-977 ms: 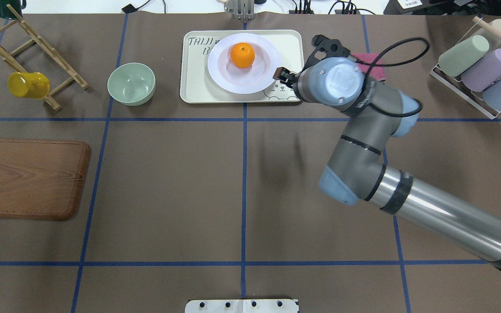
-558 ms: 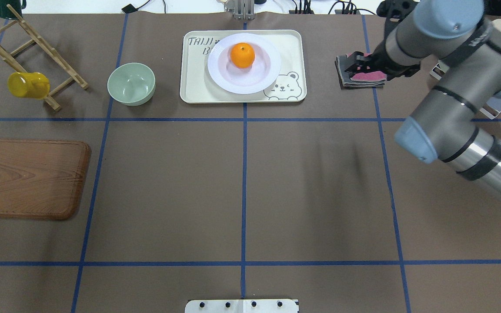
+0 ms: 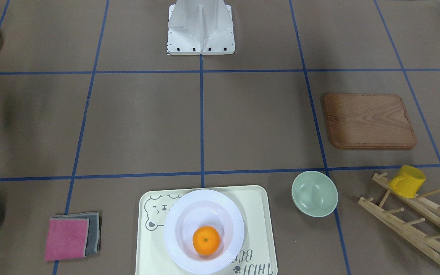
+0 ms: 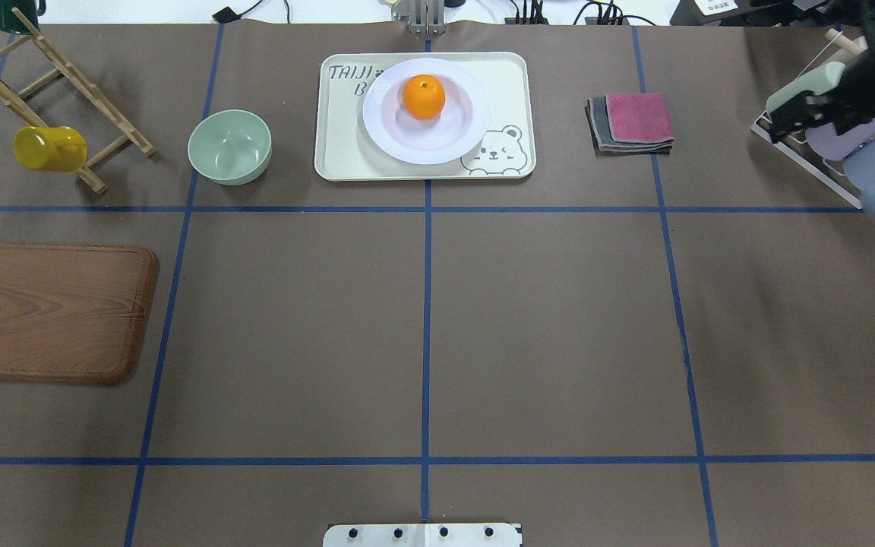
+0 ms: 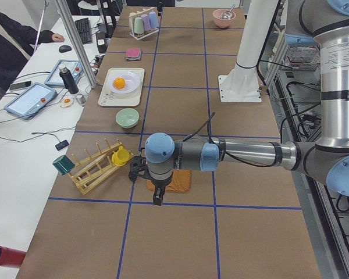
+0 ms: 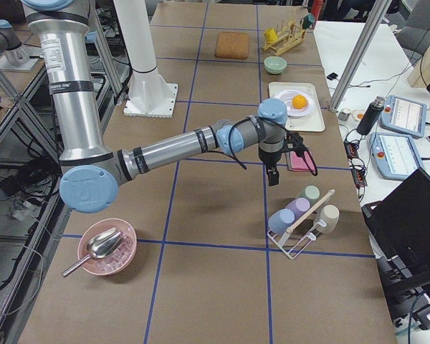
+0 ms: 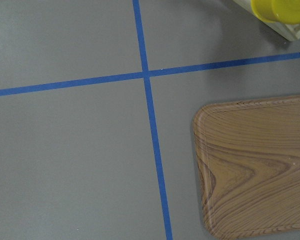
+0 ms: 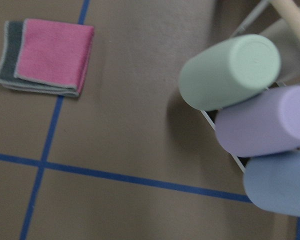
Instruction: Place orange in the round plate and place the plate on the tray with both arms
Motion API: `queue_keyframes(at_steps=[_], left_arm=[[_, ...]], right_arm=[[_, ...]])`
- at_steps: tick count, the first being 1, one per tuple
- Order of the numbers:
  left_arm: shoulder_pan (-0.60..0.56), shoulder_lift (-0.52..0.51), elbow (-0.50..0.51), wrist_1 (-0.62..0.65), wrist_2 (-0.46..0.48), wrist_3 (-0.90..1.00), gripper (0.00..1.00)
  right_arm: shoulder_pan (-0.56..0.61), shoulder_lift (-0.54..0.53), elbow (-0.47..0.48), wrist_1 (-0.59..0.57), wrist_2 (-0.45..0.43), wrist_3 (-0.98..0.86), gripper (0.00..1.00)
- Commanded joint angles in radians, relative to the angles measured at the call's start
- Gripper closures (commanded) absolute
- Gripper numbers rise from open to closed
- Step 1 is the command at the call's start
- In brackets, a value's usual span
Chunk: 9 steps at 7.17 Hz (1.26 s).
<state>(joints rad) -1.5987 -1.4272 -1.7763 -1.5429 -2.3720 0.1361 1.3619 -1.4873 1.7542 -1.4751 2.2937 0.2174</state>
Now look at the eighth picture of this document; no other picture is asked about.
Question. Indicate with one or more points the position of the pale green cup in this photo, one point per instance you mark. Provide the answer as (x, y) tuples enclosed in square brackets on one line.
[(229, 72)]

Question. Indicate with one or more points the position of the pink folded cloth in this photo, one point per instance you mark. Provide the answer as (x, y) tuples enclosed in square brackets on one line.
[(54, 53)]

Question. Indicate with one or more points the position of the lilac cup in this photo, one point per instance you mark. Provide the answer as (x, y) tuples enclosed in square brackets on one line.
[(266, 124)]

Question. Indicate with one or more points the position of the pale blue cup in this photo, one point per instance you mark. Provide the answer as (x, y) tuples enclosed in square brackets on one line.
[(272, 182)]

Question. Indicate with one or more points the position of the grey folded cloth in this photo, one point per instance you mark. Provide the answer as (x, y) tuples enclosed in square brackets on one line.
[(11, 48)]

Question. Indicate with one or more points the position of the beige cup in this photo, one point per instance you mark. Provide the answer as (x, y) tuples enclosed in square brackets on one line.
[(285, 34)]

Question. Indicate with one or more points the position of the white wire cup rack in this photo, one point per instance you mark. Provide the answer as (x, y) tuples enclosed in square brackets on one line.
[(243, 26)]

